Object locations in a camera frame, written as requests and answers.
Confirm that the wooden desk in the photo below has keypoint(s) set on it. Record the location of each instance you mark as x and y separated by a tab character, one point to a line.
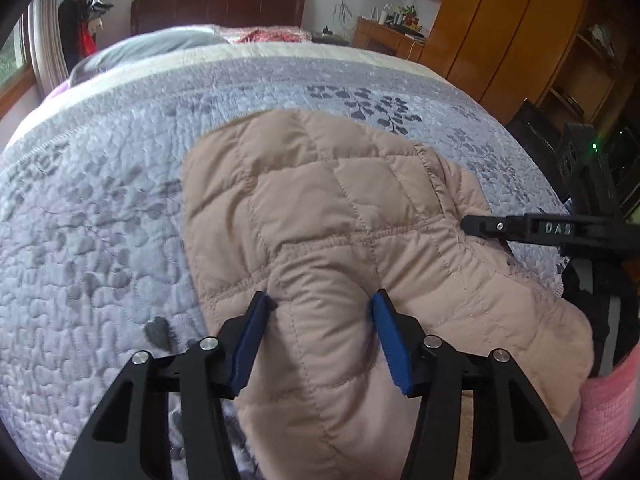
371	36

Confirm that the wooden framed side window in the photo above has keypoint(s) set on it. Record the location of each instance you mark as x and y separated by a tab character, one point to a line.
16	73

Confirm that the dark wooden headboard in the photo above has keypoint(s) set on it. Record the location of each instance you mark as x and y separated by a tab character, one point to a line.
152	15

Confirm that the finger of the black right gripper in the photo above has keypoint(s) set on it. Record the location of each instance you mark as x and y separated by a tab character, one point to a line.
532	229

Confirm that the grey floral quilted bedspread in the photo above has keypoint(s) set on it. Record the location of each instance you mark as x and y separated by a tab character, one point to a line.
92	264

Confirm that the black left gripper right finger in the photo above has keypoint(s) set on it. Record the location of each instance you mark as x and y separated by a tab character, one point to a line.
513	434

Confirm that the beige quilted jacket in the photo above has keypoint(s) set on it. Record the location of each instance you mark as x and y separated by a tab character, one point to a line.
320	212

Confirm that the wooden open shelf unit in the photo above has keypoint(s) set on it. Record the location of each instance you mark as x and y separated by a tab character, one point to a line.
593	82

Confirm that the red patterned cloth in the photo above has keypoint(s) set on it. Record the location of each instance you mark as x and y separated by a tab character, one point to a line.
275	34

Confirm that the large wooden wardrobe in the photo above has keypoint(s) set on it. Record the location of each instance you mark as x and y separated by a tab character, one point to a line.
501	52

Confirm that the grey window curtain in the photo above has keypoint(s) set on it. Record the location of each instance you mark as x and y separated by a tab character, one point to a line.
45	45

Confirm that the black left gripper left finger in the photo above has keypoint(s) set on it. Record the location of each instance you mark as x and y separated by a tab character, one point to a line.
126	436

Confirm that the pink knit right sleeve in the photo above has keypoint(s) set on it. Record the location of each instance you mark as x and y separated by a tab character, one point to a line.
604	417

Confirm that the grey pillow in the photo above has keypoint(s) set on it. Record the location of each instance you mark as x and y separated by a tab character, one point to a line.
140	47

